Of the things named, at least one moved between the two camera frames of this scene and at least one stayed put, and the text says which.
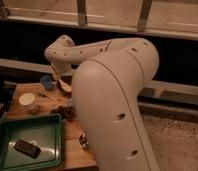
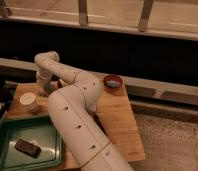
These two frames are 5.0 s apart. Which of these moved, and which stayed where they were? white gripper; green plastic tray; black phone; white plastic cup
Moved: white gripper
Stayed: black phone; green plastic tray; white plastic cup
